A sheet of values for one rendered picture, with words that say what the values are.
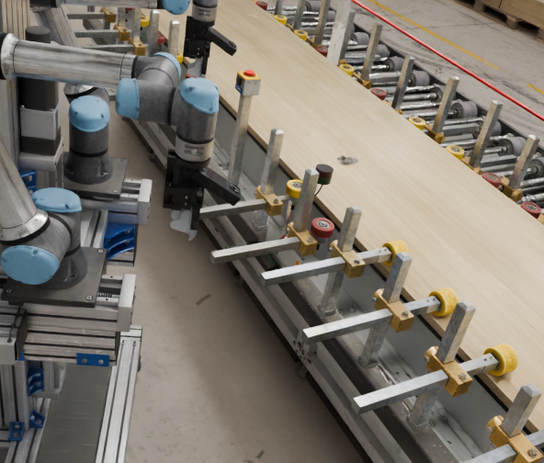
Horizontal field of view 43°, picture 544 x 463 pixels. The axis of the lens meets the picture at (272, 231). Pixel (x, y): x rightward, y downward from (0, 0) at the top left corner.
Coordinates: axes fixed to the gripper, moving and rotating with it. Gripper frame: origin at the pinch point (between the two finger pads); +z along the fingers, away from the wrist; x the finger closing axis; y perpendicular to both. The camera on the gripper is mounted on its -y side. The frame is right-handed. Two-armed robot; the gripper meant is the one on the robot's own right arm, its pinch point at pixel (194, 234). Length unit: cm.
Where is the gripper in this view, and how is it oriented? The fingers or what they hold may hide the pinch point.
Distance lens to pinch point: 150.8
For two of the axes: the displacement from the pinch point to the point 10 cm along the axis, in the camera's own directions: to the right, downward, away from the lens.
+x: 0.6, 5.8, -8.1
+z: -1.6, 8.1, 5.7
